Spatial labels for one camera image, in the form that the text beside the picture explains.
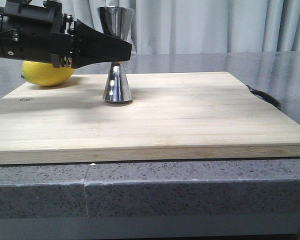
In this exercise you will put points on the black cutting board handle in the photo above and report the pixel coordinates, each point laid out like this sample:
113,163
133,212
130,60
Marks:
265,96

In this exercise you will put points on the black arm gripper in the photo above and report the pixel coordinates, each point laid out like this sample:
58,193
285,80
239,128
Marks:
43,34

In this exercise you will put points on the yellow lemon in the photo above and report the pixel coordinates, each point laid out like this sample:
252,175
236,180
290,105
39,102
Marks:
44,74

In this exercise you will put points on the grey curtain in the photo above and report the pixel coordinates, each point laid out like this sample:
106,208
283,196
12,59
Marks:
202,26

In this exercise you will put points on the wooden cutting board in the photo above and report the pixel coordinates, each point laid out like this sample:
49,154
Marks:
173,116

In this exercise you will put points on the steel double jigger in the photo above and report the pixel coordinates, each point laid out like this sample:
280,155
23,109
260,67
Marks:
116,22

